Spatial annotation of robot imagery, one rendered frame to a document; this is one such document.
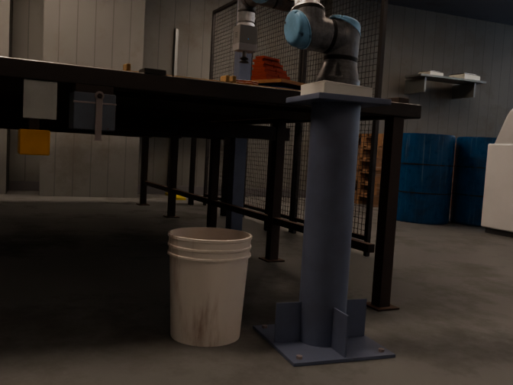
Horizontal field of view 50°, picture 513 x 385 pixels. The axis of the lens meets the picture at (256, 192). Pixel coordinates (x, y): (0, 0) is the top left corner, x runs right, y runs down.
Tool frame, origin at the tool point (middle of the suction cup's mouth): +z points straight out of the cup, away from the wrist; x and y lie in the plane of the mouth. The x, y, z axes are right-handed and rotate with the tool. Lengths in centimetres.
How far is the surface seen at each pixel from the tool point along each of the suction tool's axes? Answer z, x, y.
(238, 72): -21, -165, -78
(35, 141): 38, 29, 86
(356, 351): 104, 71, -13
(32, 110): 29, 27, 87
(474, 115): -42, -437, -651
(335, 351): 104, 69, -6
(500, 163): 36, -137, -343
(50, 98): 25, 27, 81
